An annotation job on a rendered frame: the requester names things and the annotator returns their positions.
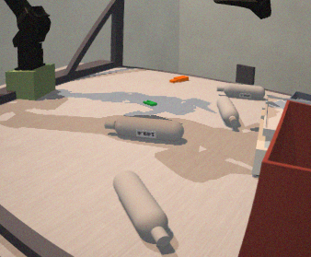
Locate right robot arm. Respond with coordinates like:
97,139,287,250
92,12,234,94
5,0,51,70

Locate red open box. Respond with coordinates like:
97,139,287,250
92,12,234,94
237,100,311,257

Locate white gas cylinder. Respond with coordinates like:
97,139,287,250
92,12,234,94
113,170,171,247

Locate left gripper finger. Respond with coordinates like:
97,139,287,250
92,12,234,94
213,0,259,15

